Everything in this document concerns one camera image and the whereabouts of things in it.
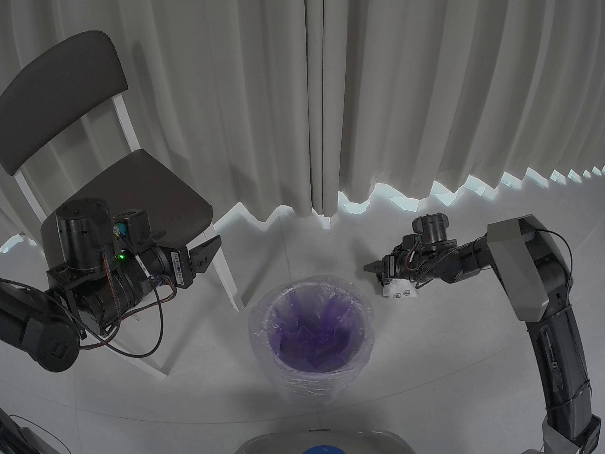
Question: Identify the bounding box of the white curtain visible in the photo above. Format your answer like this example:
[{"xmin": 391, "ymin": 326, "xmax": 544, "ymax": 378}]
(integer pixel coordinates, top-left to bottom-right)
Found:
[
  {"xmin": 0, "ymin": 0, "xmax": 329, "ymax": 254},
  {"xmin": 323, "ymin": 0, "xmax": 605, "ymax": 218}
]

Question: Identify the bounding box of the black cable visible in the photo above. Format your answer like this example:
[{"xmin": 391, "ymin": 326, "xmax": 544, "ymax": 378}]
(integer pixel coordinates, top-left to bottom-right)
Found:
[
  {"xmin": 79, "ymin": 272, "xmax": 165, "ymax": 359},
  {"xmin": 536, "ymin": 227, "xmax": 575, "ymax": 313}
]

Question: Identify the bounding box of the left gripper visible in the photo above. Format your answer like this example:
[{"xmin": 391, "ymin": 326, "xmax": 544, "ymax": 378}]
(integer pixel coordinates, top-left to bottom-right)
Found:
[{"xmin": 106, "ymin": 235, "xmax": 223, "ymax": 323}]

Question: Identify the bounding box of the white printed wrapper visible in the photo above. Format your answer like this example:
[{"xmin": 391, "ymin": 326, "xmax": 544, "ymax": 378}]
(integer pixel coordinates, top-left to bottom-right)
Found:
[{"xmin": 381, "ymin": 279, "xmax": 420, "ymax": 300}]

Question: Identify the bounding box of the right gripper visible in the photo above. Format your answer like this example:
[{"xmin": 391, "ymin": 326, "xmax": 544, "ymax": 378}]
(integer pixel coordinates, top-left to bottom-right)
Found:
[{"xmin": 363, "ymin": 253, "xmax": 421, "ymax": 283}]

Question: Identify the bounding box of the white trash bin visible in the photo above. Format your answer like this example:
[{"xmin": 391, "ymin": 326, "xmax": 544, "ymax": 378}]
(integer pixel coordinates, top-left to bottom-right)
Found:
[{"xmin": 255, "ymin": 284, "xmax": 372, "ymax": 403}]

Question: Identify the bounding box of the purple plastic bag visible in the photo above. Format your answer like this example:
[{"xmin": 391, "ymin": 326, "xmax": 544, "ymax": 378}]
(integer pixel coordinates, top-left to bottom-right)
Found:
[{"xmin": 248, "ymin": 276, "xmax": 375, "ymax": 405}]

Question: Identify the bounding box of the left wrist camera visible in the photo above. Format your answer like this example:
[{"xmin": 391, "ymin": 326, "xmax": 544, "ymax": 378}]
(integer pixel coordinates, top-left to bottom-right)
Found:
[{"xmin": 113, "ymin": 210, "xmax": 164, "ymax": 254}]

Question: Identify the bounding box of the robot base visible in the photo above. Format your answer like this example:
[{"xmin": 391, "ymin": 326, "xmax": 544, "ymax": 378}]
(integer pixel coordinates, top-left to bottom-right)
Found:
[{"xmin": 235, "ymin": 428, "xmax": 417, "ymax": 454}]

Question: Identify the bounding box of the dark grey white-legged chair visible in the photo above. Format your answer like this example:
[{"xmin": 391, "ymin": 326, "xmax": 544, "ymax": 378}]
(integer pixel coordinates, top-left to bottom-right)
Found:
[{"xmin": 0, "ymin": 30, "xmax": 245, "ymax": 379}]

